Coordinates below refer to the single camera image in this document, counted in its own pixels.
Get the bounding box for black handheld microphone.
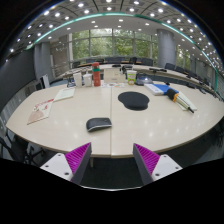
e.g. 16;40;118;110
166;88;195;115

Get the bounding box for paper cup with green print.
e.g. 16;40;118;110
126;69;138;86

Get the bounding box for white cardboard box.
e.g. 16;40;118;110
103;67;128;84

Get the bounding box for colourful printed leaflet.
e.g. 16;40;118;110
100;82;126;89

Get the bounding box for black mouse pad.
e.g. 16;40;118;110
117;91;151;112

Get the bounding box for white booklet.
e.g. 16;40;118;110
53;87;77;103

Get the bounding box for black computer mouse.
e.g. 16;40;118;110
85;117;113;133

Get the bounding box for red and white brochure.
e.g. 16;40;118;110
26;98;55;126

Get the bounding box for blue and white book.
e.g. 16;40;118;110
143;83;180;97

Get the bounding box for white lidded cup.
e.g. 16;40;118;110
82;73;93;88

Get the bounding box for red drink bottle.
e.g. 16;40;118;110
91;61;102;88

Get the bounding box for grey conference desk unit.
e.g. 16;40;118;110
135;74;154;87

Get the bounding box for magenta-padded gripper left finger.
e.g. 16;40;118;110
39;142;93;185

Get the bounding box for ceiling lights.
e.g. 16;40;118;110
6;0;224;78

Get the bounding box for black office chairs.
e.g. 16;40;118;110
71;55;216;88

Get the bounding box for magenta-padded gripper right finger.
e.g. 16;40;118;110
132;143;183;186

